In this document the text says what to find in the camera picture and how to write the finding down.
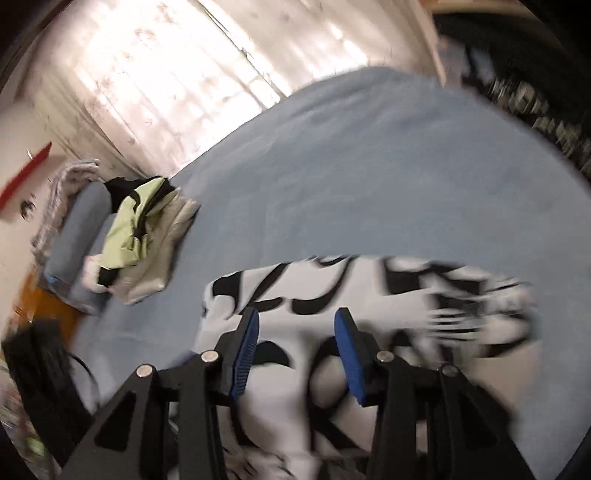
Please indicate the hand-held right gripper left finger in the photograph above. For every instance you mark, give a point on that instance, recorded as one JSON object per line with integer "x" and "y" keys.
{"x": 242, "y": 355}

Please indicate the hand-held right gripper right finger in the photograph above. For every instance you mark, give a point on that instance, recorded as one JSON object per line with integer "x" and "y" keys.
{"x": 353, "y": 360}

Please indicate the black white printed jacket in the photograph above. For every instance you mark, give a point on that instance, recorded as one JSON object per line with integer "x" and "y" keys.
{"x": 295, "y": 332}

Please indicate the beige folded garment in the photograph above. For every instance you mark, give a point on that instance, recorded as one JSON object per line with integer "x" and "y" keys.
{"x": 157, "y": 263}

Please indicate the blue pillow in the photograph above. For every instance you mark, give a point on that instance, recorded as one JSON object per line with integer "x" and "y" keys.
{"x": 83, "y": 230}
{"x": 87, "y": 297}

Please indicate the green black folded jacket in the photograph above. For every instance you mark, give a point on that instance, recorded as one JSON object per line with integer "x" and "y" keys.
{"x": 127, "y": 230}

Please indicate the pink white plush toy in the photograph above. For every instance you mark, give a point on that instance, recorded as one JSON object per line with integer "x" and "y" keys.
{"x": 92, "y": 274}

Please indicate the blue bed blanket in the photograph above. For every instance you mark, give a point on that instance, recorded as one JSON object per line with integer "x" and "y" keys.
{"x": 369, "y": 175}

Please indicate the dark object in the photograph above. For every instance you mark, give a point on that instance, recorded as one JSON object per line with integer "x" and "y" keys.
{"x": 41, "y": 378}

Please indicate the black garment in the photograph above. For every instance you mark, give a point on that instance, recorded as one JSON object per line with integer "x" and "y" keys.
{"x": 117, "y": 189}

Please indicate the grey white fleece blanket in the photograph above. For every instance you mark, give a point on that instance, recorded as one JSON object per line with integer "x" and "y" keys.
{"x": 69, "y": 180}

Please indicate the white patterned curtain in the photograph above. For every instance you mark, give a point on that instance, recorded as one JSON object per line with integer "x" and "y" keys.
{"x": 184, "y": 69}

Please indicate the black white patterned cloth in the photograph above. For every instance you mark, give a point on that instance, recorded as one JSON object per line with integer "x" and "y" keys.
{"x": 545, "y": 110}

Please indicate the wooden shelf unit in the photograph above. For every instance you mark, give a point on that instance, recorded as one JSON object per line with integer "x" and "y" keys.
{"x": 443, "y": 37}

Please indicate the red wall decoration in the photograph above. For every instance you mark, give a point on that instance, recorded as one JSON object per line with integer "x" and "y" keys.
{"x": 23, "y": 177}

